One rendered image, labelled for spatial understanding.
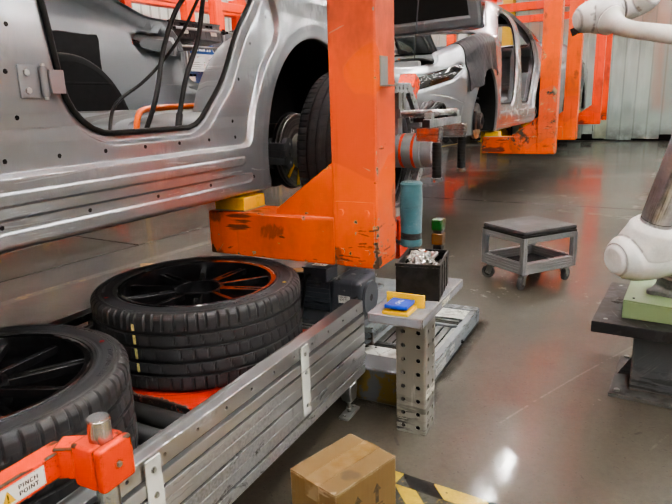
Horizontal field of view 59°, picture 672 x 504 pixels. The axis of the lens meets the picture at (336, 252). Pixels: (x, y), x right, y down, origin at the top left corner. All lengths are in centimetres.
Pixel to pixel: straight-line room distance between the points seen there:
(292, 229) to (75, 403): 103
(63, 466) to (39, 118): 82
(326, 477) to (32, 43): 123
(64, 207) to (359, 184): 86
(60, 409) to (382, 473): 77
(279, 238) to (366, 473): 91
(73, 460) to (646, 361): 188
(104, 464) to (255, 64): 156
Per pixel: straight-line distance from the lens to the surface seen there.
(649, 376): 240
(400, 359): 192
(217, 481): 149
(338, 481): 151
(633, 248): 212
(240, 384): 150
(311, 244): 202
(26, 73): 157
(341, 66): 190
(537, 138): 598
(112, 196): 170
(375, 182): 187
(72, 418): 127
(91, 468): 112
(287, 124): 259
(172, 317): 168
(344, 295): 223
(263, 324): 174
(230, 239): 220
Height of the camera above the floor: 105
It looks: 14 degrees down
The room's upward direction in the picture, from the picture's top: 2 degrees counter-clockwise
